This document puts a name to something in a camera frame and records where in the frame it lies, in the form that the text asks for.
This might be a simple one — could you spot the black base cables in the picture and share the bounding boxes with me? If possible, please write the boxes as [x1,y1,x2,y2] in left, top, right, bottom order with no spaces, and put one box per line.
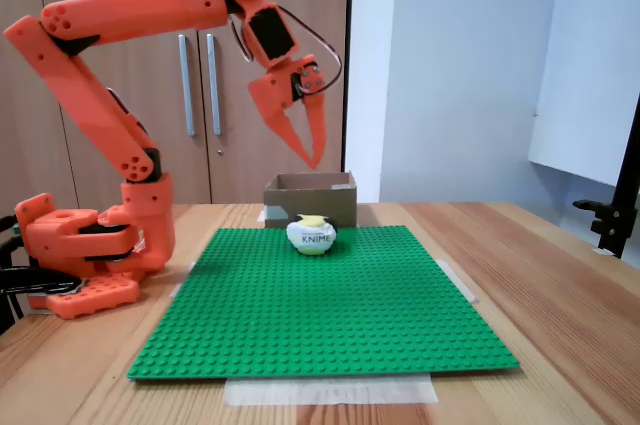
[0,213,26,337]

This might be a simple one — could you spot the green studded baseplate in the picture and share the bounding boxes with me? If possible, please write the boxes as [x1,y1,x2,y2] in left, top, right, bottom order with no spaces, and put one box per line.
[126,224,521,383]

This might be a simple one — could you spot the thin dark gripper cable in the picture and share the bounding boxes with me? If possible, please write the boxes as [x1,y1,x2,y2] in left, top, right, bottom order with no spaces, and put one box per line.
[231,4,346,97]

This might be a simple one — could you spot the brown wooden cabinet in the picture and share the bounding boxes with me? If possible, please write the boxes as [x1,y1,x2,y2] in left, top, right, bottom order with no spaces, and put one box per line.
[0,0,351,207]

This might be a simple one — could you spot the metal cabinet handle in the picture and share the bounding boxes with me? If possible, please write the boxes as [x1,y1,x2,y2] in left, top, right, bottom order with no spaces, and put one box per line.
[177,33,196,138]
[206,33,223,137]

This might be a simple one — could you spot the black camera stand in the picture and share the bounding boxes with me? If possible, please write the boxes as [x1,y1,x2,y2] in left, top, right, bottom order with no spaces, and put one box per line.
[572,92,640,260]

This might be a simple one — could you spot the narrow translucent tape strip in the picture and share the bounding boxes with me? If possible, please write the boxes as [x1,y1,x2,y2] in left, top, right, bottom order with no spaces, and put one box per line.
[435,257,480,304]
[168,259,198,299]

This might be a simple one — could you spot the white black yellow soft ball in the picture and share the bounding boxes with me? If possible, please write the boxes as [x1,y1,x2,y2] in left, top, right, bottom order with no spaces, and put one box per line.
[285,213,339,258]

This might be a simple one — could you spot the white wall panel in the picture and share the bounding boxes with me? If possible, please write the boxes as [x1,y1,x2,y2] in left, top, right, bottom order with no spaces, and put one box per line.
[527,0,640,189]

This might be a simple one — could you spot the brown cardboard box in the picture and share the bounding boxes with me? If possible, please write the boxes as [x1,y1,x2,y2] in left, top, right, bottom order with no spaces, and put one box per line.
[263,171,358,229]

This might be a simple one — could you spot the wide translucent tape strip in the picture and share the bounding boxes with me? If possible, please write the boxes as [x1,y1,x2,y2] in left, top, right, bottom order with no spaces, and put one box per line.
[223,373,440,407]

